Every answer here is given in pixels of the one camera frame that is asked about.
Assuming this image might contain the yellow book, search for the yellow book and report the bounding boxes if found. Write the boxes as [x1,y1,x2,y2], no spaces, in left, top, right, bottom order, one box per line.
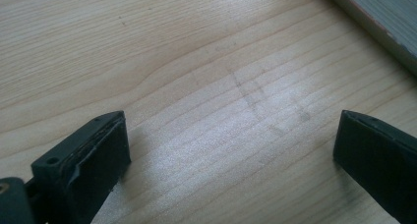
[319,0,417,77]

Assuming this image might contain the blue illustrated book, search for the blue illustrated book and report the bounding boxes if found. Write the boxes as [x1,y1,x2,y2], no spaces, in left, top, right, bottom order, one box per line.
[338,0,417,56]

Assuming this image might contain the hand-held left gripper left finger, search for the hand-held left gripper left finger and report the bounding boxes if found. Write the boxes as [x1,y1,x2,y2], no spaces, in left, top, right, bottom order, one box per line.
[30,110,132,224]

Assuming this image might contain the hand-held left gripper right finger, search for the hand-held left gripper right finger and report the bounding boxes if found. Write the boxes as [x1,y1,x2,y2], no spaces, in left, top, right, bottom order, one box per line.
[332,109,417,224]

